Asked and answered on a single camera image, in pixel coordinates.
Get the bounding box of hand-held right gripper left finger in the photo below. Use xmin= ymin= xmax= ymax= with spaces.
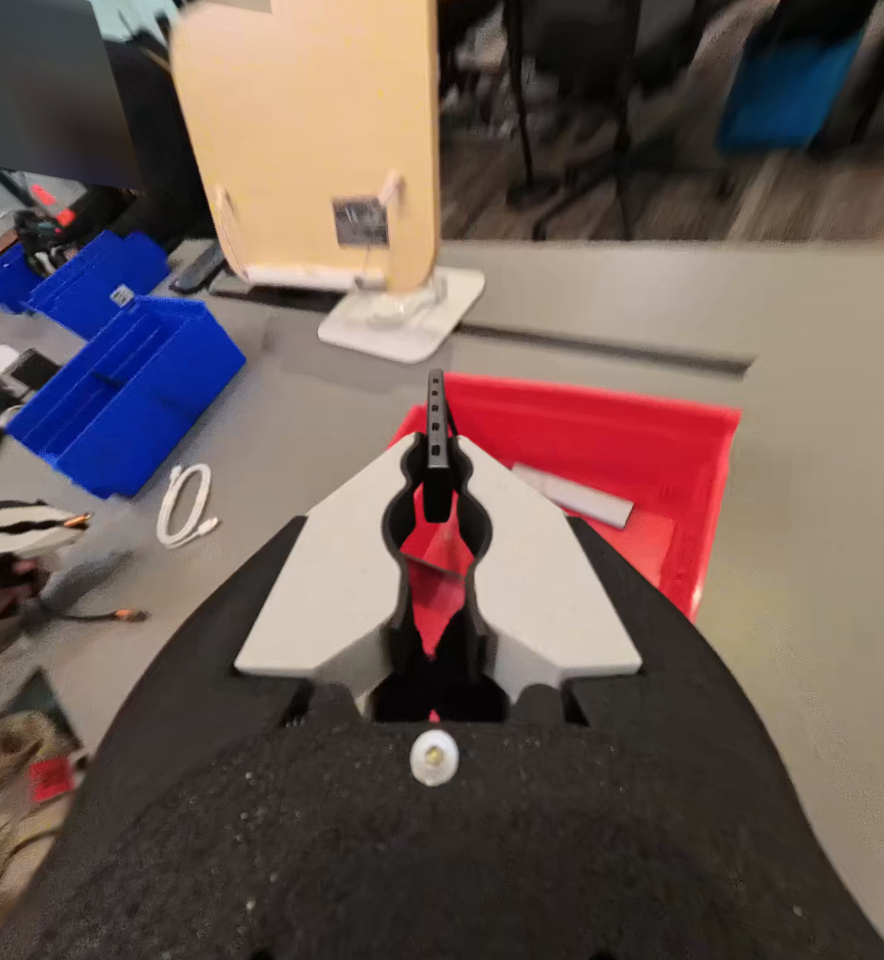
xmin=234 ymin=432 xmax=424 ymax=717

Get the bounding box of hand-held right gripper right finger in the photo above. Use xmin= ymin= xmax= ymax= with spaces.
xmin=453 ymin=435 xmax=644 ymax=708

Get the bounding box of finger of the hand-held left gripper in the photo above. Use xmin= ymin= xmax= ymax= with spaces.
xmin=0 ymin=501 xmax=79 ymax=528
xmin=0 ymin=523 xmax=92 ymax=562

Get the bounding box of black cable with display plug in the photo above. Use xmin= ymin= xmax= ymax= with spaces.
xmin=33 ymin=606 xmax=150 ymax=627

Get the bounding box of white USB cable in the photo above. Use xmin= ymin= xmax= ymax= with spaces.
xmin=155 ymin=462 xmax=222 ymax=550

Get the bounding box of large blue plastic bin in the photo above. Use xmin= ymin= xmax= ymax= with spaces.
xmin=5 ymin=294 xmax=248 ymax=501

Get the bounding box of red plastic bin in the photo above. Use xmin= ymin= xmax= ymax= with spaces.
xmin=388 ymin=371 xmax=743 ymax=624

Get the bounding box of black USB hub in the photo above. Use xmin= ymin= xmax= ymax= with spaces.
xmin=421 ymin=369 xmax=455 ymax=525

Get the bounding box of grey desk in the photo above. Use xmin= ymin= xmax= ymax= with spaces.
xmin=0 ymin=180 xmax=884 ymax=939

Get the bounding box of grey metal bar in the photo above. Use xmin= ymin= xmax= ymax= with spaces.
xmin=511 ymin=462 xmax=635 ymax=531

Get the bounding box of black smartphone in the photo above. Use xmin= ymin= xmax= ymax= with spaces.
xmin=10 ymin=348 xmax=62 ymax=392

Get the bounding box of medium blue plastic bin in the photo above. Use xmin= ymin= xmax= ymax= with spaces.
xmin=25 ymin=228 xmax=171 ymax=340

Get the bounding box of white stand base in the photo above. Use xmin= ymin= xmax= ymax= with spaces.
xmin=317 ymin=267 xmax=486 ymax=366

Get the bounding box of black remote control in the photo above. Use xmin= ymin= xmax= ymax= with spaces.
xmin=169 ymin=243 xmax=227 ymax=294

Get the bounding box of dark computer monitor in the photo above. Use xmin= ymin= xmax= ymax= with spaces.
xmin=0 ymin=0 xmax=144 ymax=190

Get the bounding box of black tripod stand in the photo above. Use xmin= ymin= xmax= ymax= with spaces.
xmin=503 ymin=0 xmax=641 ymax=243

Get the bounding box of cardboard panel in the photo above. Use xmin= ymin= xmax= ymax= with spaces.
xmin=170 ymin=0 xmax=441 ymax=295

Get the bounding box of blue storage crate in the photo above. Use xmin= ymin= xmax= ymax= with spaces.
xmin=716 ymin=21 xmax=868 ymax=153

